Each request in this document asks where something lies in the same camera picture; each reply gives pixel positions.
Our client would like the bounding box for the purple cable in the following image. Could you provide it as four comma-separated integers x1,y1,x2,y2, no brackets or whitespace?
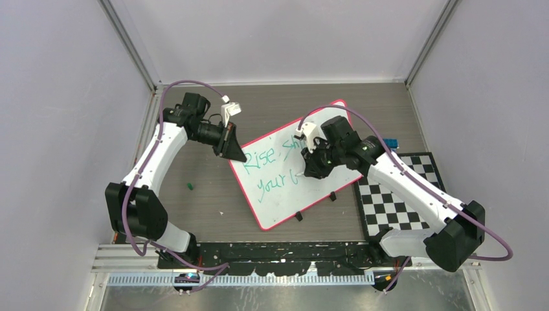
297,105,514,293
122,78,232,293

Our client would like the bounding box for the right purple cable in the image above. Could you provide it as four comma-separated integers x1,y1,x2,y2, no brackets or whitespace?
297,105,514,293

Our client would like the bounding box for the black white checkerboard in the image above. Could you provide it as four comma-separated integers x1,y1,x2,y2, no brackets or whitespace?
353,152,445,240

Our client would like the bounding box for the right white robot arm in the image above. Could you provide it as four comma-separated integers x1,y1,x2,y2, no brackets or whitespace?
295,115,486,272

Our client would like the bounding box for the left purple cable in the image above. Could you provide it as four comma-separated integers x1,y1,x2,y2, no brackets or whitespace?
122,78,232,293

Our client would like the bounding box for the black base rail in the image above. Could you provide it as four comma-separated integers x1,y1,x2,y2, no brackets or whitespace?
180,242,412,277

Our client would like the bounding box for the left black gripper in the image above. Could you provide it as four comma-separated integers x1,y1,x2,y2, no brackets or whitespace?
191,121,248,163

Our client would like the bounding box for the slotted cable duct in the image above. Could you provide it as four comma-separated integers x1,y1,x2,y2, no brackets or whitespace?
107,271,375,287

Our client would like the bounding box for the red blue toy car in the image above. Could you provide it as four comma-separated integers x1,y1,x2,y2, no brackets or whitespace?
383,139,399,150

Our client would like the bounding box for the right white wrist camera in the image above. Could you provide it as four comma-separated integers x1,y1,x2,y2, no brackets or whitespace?
295,122,320,154

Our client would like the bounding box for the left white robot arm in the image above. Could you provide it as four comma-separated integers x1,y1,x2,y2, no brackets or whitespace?
105,93,247,268

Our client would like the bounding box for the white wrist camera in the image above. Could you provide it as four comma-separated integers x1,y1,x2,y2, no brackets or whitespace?
295,122,320,154
220,95,241,128

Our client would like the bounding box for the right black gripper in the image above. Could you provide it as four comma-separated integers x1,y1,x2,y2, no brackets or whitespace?
301,137,344,179

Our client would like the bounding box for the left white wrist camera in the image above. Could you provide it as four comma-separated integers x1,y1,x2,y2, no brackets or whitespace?
220,95,241,128

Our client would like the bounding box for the pink-framed whiteboard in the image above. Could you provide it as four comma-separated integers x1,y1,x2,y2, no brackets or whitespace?
229,120,362,231

